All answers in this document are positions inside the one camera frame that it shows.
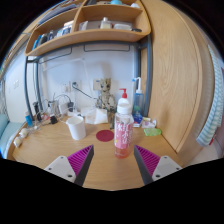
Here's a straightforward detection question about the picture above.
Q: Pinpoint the white pump bottle red nozzle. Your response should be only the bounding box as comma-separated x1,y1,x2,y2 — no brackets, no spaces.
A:
117,88,132,106

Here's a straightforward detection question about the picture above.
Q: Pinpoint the grey metal desk frame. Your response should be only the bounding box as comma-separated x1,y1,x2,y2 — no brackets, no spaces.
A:
23,33,154,118

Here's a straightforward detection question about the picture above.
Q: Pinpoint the wooden shelf unit with items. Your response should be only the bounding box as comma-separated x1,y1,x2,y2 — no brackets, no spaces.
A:
24,0,152,57

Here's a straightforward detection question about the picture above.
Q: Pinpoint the flat round red coaster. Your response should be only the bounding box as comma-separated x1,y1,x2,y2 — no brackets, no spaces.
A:
95,129,115,143

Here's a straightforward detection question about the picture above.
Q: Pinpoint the clear pink-labelled drink bottle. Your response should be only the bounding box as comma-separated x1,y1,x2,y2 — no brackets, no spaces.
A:
114,103,135,159

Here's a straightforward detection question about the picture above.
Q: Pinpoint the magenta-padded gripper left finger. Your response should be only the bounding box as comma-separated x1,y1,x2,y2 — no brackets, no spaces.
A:
43,144,95,187

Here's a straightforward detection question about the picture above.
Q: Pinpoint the green cloth pad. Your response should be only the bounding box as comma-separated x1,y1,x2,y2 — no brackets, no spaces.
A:
143,127,163,137

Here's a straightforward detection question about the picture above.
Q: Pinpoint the teal bedding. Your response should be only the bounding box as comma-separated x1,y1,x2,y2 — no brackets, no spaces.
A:
0,113,24,158

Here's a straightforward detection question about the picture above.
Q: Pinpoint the small blue bottle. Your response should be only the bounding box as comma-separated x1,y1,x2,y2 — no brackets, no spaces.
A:
24,111,34,128

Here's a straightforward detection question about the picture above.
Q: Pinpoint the white power adapter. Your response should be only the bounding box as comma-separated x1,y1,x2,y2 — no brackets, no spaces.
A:
58,101,69,116

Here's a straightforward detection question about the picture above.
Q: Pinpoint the small blue box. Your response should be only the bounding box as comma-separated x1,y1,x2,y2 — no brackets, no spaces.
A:
133,113,144,128

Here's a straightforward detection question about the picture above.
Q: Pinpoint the wooden wardrobe side panel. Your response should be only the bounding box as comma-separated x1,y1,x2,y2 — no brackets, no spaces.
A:
139,0,214,164

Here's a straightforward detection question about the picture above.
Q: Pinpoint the white pink small package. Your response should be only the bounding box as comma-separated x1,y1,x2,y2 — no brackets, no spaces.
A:
141,117,158,129

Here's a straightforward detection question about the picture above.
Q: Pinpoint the white plastic cup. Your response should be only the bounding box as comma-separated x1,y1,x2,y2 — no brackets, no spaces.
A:
65,115,87,141

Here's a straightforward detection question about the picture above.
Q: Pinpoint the green-white striped hanging towel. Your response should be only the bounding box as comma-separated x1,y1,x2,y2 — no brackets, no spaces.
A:
195,44,224,148

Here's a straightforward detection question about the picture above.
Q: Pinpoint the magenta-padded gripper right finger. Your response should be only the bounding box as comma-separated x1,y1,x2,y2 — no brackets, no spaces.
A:
133,144,183,186

